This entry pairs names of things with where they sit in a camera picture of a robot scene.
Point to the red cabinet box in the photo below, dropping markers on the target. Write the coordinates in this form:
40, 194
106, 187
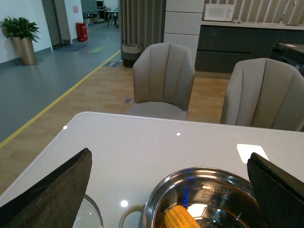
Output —
81, 32

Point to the beige chair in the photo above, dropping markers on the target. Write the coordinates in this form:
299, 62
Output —
163, 78
264, 93

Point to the beige chair left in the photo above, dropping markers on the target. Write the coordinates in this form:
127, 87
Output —
163, 78

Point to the white electric cooking pot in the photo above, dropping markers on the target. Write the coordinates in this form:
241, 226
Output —
214, 198

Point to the glass pot lid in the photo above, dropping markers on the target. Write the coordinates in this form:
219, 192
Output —
89, 215

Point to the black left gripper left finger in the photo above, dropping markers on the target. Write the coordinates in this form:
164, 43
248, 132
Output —
54, 201

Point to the potted green plant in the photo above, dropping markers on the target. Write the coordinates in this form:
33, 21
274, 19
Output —
23, 33

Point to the white microwave oven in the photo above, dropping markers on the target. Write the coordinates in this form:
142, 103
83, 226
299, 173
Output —
218, 12

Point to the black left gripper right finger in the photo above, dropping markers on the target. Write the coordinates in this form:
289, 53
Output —
279, 194

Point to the beige chair right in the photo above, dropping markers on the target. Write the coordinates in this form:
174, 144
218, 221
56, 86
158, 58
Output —
264, 93

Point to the distant black table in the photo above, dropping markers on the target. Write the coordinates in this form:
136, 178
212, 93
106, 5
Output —
112, 16

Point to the woven storage basket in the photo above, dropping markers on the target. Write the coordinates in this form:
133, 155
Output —
130, 53

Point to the dark kitchen counter cabinet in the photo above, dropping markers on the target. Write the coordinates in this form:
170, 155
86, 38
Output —
222, 45

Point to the black appliance at right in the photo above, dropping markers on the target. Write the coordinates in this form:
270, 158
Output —
292, 54

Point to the yellow corn cob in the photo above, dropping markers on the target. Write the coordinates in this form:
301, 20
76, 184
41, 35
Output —
179, 217

